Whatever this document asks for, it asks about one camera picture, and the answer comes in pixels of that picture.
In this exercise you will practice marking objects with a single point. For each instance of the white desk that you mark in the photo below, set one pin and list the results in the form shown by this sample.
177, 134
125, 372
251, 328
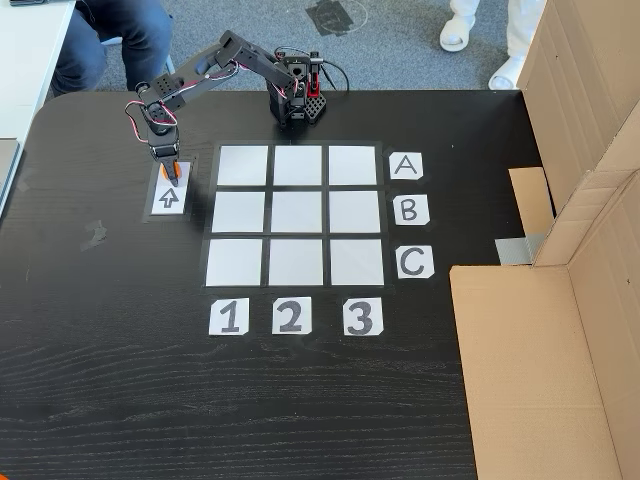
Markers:
25, 60

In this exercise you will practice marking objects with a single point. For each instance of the grey flat board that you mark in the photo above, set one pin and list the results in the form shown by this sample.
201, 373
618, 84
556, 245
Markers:
7, 170

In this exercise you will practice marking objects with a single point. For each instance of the black floor tape patch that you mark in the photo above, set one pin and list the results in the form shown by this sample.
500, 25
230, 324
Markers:
332, 17

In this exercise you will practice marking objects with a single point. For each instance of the paper sheet number 3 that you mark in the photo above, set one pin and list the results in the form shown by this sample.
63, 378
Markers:
363, 316

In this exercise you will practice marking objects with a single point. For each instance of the pale blue chair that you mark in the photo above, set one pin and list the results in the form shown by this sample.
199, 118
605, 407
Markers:
169, 64

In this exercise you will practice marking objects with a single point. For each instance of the brown cardboard box wall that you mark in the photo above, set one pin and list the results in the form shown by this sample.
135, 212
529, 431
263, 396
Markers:
580, 100
540, 380

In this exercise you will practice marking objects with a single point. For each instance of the paper sheet letter B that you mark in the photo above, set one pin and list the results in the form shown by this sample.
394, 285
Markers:
411, 210

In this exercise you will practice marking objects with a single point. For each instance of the grey duct tape strip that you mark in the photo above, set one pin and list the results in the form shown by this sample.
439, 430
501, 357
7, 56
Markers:
517, 250

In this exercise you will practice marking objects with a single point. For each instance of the paper sheet letter C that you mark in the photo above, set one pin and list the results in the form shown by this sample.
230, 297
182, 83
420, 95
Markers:
415, 262

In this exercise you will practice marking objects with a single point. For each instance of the paper sheet letter A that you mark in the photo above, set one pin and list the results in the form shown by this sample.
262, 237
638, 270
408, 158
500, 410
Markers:
406, 166

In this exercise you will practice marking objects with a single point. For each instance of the dark flat device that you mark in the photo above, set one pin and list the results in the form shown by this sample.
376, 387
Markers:
35, 2

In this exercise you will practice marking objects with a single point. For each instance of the clear tape scraps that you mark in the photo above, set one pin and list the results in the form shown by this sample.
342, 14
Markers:
26, 181
94, 236

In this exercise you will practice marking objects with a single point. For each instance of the white taped grid sheet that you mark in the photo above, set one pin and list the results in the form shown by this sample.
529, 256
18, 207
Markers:
297, 215

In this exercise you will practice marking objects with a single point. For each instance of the white arrow paper sheet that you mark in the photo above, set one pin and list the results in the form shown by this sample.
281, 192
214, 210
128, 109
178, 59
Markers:
170, 200

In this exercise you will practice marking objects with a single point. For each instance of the paper sheet number 1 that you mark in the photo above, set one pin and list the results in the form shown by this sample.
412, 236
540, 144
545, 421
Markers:
229, 316

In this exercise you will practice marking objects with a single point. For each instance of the standing person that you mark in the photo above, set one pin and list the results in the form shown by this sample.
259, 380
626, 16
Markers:
457, 30

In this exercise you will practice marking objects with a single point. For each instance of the red black table clamp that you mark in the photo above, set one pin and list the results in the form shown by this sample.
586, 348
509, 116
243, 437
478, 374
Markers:
314, 80

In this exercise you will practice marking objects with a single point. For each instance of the paper sheet number 2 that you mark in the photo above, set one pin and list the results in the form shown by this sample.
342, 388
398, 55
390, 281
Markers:
291, 315

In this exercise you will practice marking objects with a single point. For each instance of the seated person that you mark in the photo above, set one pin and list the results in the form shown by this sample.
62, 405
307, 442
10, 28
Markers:
135, 40

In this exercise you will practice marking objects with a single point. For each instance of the round orange token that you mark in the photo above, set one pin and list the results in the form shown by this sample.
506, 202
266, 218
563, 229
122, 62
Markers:
163, 173

